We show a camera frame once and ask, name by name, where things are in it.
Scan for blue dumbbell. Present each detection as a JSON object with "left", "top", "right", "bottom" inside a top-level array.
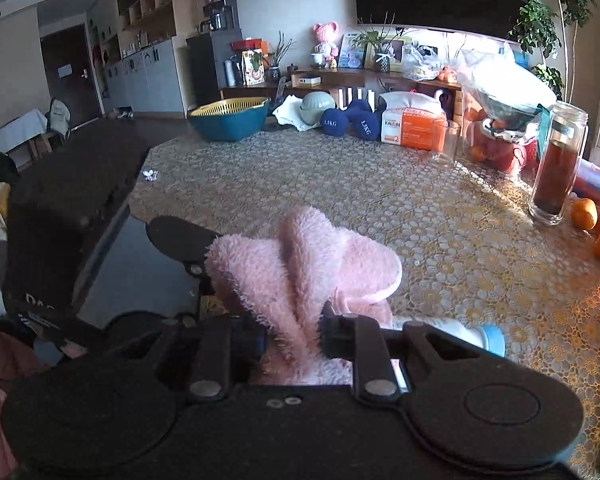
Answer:
[
  {"left": 352, "top": 102, "right": 382, "bottom": 142},
  {"left": 320, "top": 99, "right": 372, "bottom": 136}
]

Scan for dark entrance door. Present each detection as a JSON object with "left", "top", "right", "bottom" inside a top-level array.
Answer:
[{"left": 41, "top": 25, "right": 102, "bottom": 127}]

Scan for pink doll figure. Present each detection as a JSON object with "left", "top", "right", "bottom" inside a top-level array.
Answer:
[{"left": 312, "top": 22, "right": 339, "bottom": 68}]

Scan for black mini fridge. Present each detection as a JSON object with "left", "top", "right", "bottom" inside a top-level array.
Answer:
[{"left": 186, "top": 28, "right": 242, "bottom": 106}]

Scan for orange white tissue box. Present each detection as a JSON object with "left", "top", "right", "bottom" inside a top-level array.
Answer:
[{"left": 379, "top": 91, "right": 446, "bottom": 152}]

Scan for lace tablecloth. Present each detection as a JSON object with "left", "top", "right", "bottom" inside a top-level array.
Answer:
[{"left": 131, "top": 130, "right": 600, "bottom": 479}]

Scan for orange fruit near jar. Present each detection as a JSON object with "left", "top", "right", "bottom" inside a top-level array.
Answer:
[{"left": 570, "top": 198, "right": 598, "bottom": 231}]

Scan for blue dumbbell right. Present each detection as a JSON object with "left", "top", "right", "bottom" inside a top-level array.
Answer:
[{"left": 352, "top": 102, "right": 382, "bottom": 142}]

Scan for white blue spray bottle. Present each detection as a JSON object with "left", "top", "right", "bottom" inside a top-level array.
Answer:
[{"left": 391, "top": 316, "right": 506, "bottom": 358}]

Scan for pale green bowl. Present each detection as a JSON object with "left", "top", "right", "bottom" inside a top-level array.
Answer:
[{"left": 299, "top": 91, "right": 336, "bottom": 126}]

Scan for green potted tree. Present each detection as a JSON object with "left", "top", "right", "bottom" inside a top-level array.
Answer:
[{"left": 508, "top": 0, "right": 595, "bottom": 102}]

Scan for blue dumbbell left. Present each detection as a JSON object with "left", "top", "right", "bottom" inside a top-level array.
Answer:
[{"left": 320, "top": 99, "right": 372, "bottom": 136}]

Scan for glass jar of dark tea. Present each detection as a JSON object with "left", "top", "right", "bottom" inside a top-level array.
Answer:
[{"left": 528, "top": 101, "right": 588, "bottom": 226}]

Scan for clear drinking glass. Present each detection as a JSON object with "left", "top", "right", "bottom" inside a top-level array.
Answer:
[{"left": 430, "top": 118, "right": 462, "bottom": 167}]

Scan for grey wall cabinets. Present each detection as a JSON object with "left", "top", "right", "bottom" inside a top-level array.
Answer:
[{"left": 105, "top": 39, "right": 184, "bottom": 117}]

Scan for small crumpled wrapper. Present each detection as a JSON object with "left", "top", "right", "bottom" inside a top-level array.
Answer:
[{"left": 142, "top": 169, "right": 158, "bottom": 182}]

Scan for wooden sideboard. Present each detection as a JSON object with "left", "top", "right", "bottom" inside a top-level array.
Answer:
[{"left": 220, "top": 68, "right": 463, "bottom": 119}]

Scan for pink fluffy towel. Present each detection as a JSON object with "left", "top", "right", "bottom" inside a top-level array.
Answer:
[{"left": 204, "top": 207, "right": 403, "bottom": 386}]

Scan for person left hand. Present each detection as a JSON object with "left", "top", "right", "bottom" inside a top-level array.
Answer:
[{"left": 60, "top": 340, "right": 88, "bottom": 360}]

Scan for white cloth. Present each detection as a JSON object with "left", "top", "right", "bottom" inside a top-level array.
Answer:
[{"left": 273, "top": 96, "right": 312, "bottom": 131}]

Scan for teal basin with yellow strainer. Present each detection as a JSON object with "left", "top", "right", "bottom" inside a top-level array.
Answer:
[{"left": 187, "top": 96, "right": 270, "bottom": 142}]

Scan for plastic bag of fruit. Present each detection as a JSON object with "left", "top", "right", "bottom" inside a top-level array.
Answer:
[{"left": 454, "top": 50, "right": 557, "bottom": 178}]

